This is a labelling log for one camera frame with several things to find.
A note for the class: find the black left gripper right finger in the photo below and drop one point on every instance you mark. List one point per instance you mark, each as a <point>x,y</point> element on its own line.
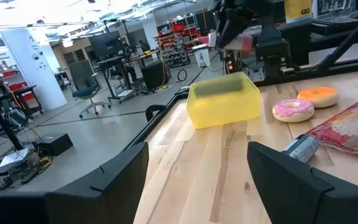
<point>278,186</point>

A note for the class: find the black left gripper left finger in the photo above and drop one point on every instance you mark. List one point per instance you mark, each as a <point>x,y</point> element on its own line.
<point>104,193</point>

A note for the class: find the black food colouring bottle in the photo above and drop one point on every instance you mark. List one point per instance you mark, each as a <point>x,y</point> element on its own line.
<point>304,149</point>

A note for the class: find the pink frosted donut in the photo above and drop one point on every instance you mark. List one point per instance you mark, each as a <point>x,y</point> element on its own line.
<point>303,112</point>

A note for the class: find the red popcorn packet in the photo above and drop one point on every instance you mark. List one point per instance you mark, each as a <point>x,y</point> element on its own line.
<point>353,130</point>

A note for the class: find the orange frosted donut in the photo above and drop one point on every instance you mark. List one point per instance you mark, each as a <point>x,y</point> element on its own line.
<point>328,98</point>

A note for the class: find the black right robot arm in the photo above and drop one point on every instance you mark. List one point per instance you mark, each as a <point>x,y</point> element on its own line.
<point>270,46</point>

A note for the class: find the shelf with red bins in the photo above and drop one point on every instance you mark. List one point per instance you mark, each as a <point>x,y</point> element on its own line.
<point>176,46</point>

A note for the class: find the yellow sign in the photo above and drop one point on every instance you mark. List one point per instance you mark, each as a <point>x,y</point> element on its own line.
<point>297,11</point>

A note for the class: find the black box on floor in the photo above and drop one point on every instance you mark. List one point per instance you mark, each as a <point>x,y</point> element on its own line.
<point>54,143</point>

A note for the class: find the yellow translucent plastic bin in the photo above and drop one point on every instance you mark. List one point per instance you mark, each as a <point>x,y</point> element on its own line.
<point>222,105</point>

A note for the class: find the black computer case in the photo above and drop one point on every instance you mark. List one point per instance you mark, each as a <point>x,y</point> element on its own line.
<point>154,74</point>

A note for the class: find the white paper sheet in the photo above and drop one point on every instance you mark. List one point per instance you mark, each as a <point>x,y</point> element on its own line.
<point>12,158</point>

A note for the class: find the grey office chair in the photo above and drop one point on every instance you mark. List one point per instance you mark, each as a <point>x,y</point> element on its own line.
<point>82,74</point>

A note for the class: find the black equipment stand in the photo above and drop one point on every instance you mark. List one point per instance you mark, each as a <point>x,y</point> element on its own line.
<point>2,119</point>

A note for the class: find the black desk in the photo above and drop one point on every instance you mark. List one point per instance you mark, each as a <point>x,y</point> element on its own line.
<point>113,62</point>

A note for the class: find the black monitor on desk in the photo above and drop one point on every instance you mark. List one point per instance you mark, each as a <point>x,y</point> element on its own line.
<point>104,45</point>

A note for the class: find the white pillar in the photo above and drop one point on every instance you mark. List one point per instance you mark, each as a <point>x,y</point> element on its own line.
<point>33,71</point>

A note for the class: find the black frame clip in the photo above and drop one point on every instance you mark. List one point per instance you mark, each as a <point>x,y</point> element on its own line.
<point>154,106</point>

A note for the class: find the black aluminium rig frame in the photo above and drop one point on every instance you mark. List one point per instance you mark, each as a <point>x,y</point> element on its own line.
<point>346,66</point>

